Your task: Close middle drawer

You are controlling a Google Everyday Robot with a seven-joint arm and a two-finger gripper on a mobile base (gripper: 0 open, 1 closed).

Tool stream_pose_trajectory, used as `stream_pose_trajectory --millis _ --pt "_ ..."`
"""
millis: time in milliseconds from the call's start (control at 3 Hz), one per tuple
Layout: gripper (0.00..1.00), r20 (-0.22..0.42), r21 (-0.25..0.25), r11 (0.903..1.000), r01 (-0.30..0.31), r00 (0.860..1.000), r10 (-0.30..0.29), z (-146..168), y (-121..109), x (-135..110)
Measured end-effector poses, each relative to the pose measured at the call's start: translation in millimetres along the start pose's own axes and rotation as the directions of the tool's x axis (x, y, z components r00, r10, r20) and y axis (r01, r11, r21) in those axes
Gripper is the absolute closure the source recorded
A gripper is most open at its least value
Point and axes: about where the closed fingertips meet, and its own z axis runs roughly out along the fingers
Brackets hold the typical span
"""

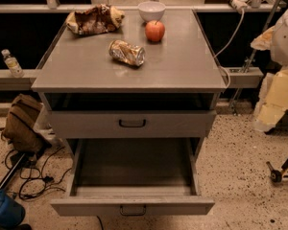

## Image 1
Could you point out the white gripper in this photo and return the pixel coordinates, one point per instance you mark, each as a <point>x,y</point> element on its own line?
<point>285,41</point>

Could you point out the grey drawer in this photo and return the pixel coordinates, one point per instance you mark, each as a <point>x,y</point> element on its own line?
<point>131,124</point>
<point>133,177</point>

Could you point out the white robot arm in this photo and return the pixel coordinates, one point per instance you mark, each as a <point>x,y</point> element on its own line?
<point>279,45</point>

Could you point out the grey top drawer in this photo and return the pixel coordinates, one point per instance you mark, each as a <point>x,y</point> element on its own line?
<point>131,124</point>

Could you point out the grey drawer cabinet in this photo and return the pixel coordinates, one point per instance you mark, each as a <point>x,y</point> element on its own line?
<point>179,72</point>

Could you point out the red apple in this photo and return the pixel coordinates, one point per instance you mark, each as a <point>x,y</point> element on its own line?
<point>154,31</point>

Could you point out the white bowl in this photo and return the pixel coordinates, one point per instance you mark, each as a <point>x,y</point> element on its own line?
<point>151,10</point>

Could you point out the crushed silver soda can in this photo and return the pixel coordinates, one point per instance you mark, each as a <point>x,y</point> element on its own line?
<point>128,53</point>

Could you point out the black wheeled stand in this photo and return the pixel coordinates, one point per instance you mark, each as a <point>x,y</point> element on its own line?
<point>278,175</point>

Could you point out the crumpled brown chip bag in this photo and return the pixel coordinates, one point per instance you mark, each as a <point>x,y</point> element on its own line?
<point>97,20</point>

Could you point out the brown canvas bag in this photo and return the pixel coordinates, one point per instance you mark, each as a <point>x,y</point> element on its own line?
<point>20,123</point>

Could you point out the clear plastic water bottle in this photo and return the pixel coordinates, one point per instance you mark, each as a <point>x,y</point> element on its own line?
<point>12,64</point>

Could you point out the blue plastic container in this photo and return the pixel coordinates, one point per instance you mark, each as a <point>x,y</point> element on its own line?
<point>11,212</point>

